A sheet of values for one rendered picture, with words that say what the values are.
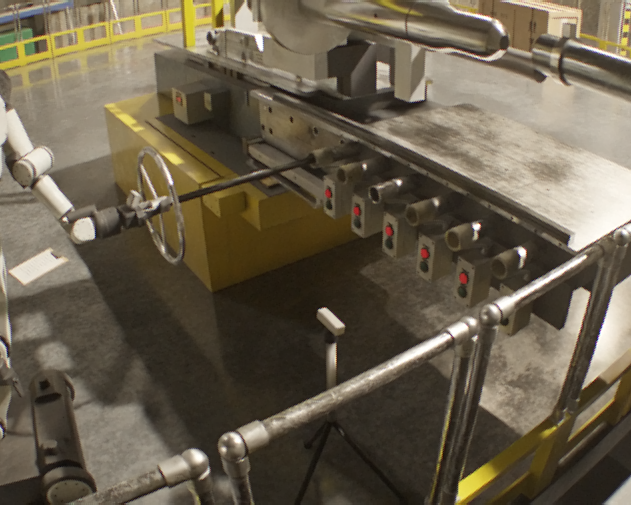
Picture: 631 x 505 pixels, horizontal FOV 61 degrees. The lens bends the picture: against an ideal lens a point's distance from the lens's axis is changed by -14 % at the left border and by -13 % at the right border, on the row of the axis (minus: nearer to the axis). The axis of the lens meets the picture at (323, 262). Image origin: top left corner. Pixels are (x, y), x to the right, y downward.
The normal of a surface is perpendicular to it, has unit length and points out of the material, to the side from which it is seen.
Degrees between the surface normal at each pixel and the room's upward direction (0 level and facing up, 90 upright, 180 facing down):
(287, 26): 90
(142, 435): 0
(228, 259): 90
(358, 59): 90
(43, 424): 0
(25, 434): 0
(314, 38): 90
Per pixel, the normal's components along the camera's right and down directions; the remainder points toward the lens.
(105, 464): -0.01, -0.84
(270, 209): 0.57, 0.43
